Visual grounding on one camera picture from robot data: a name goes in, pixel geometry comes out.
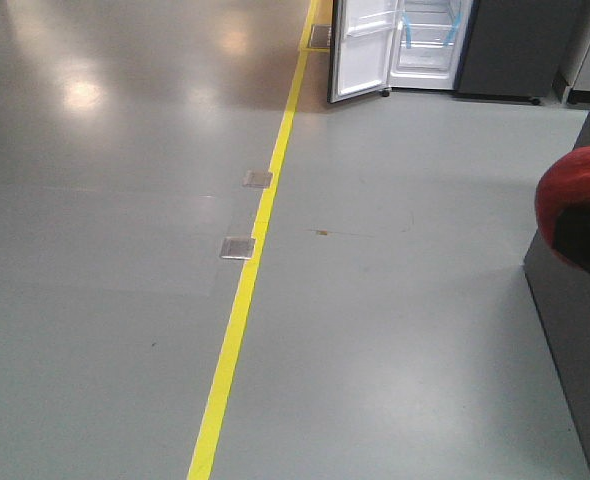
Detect metal floor plate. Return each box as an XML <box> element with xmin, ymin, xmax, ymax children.
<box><xmin>219</xmin><ymin>236</ymin><xmax>256</xmax><ymax>260</ymax></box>
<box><xmin>242</xmin><ymin>170</ymin><xmax>273</xmax><ymax>189</ymax></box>

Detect yellow floor tape line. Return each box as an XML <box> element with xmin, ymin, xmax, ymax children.
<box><xmin>186</xmin><ymin>1</ymin><xmax>319</xmax><ymax>480</ymax></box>

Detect grey cabinet block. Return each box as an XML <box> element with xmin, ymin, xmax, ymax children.
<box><xmin>524</xmin><ymin>112</ymin><xmax>590</xmax><ymax>471</ymax></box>

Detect blue tape lower left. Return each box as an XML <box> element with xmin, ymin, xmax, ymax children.
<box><xmin>402</xmin><ymin>15</ymin><xmax>413</xmax><ymax>50</ymax></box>

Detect fridge body white interior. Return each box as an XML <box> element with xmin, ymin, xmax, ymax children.
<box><xmin>389</xmin><ymin>0</ymin><xmax>474</xmax><ymax>91</ymax></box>

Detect blue tape lower right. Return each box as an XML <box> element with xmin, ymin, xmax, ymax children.
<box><xmin>443</xmin><ymin>14</ymin><xmax>461</xmax><ymax>47</ymax></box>

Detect upper metal floor plate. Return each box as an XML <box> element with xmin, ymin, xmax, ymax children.
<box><xmin>242</xmin><ymin>170</ymin><xmax>273</xmax><ymax>189</ymax></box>

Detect lower metal floor plate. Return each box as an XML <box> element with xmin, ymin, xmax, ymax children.
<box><xmin>219</xmin><ymin>236</ymin><xmax>256</xmax><ymax>260</ymax></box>

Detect fridge door white interior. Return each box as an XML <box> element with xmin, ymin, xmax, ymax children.
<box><xmin>327</xmin><ymin>0</ymin><xmax>401</xmax><ymax>104</ymax></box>

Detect red yellow apple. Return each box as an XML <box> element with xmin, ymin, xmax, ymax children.
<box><xmin>535</xmin><ymin>146</ymin><xmax>590</xmax><ymax>250</ymax></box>

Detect blue tape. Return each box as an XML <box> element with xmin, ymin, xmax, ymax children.
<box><xmin>443</xmin><ymin>14</ymin><xmax>461</xmax><ymax>47</ymax></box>
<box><xmin>402</xmin><ymin>15</ymin><xmax>413</xmax><ymax>50</ymax></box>

